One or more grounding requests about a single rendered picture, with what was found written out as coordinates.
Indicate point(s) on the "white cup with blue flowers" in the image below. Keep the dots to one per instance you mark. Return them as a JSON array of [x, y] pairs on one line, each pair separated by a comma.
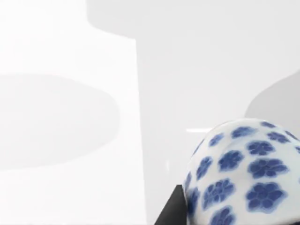
[[243, 178]]

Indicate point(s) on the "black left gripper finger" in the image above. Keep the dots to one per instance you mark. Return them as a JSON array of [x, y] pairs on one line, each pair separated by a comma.
[[174, 211]]

